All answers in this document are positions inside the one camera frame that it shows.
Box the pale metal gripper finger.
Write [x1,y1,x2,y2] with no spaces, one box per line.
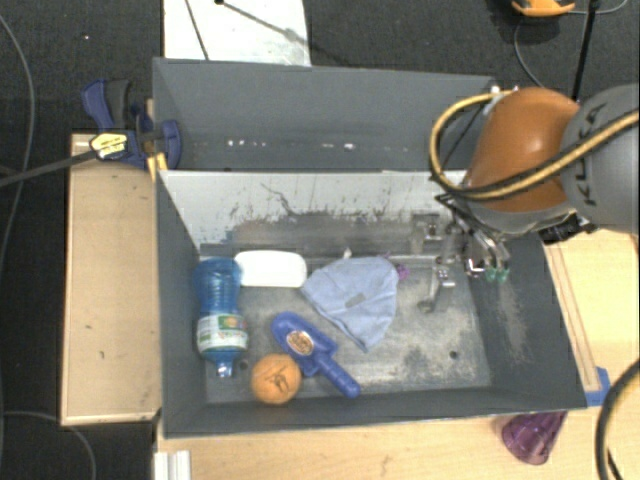
[408,211,447,256]
[416,265,458,316]

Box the light blue knitted cap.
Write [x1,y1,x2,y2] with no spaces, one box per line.
[300,255,401,354]

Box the blue toy trowel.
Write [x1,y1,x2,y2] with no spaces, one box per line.
[269,310,363,400]

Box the white rounded block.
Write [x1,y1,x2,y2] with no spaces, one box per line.
[233,249,309,290]

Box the grey metal bin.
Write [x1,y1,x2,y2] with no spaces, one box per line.
[151,57,589,440]

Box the purple clear plastic cup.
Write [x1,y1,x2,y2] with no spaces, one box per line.
[500,410,569,466]

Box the orange fruit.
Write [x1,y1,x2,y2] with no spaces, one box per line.
[249,352,304,407]

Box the blue clear plastic bottle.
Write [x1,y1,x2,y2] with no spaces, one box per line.
[191,256,250,380]

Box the pale wood board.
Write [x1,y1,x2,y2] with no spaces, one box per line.
[59,132,164,427]

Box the black cylinder on white bracket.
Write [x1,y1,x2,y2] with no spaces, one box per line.
[539,217,597,244]

